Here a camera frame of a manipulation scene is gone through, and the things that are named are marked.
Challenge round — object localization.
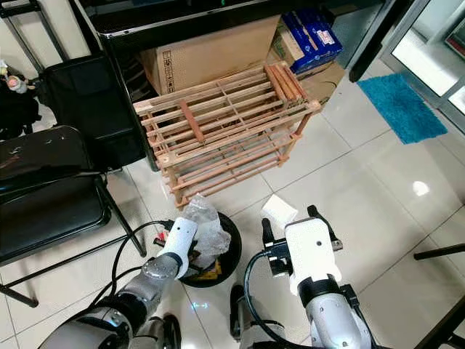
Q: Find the black round rubbish bin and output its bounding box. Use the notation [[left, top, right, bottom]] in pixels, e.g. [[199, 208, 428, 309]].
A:
[[163, 210, 243, 289]]

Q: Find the white square paper sheet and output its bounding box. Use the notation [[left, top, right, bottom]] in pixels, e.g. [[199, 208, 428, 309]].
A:
[[261, 193, 299, 229]]

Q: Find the clear crumpled plastic bag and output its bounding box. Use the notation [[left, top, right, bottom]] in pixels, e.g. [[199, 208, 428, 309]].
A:
[[181, 192, 234, 271]]

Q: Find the silver black robot leg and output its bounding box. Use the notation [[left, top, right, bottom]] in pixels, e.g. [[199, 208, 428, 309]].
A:
[[228, 283, 300, 349]]

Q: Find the wooden slatted shoe rack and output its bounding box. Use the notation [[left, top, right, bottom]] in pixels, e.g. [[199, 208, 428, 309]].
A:
[[134, 60, 323, 212]]

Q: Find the black metal furniture leg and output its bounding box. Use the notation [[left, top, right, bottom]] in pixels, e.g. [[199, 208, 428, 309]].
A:
[[413, 243, 465, 262]]

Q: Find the black cushioned chair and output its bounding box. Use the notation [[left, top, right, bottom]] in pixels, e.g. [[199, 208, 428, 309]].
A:
[[0, 124, 147, 308]]

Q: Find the blue shaggy floor mat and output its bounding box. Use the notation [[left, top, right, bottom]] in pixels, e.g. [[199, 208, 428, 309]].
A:
[[356, 72, 448, 145]]

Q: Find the small brown cardboard box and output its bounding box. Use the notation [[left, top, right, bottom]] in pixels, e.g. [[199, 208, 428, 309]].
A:
[[267, 28, 347, 99]]

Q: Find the black trolley suitcase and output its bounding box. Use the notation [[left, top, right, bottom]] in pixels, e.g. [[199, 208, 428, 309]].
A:
[[0, 0, 151, 173]]

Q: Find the blue printed carton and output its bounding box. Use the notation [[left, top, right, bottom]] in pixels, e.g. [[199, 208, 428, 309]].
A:
[[281, 7, 344, 74]]

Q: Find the large brown cardboard box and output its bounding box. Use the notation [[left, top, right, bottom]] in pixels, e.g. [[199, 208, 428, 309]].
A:
[[139, 15, 282, 97]]

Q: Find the small doll figurine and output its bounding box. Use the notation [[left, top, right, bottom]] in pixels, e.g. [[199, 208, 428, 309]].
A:
[[3, 64, 39, 97]]

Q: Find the glass sliding door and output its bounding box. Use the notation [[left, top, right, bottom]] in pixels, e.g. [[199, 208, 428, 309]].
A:
[[378, 0, 465, 116]]

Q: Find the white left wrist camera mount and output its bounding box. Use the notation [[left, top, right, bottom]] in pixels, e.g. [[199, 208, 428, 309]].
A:
[[161, 216, 199, 278]]

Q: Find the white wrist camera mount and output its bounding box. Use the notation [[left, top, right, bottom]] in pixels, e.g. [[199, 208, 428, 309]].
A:
[[161, 216, 199, 278], [283, 216, 343, 296]]

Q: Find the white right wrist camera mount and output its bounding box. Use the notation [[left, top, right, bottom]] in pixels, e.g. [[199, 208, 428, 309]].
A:
[[283, 216, 343, 296]]

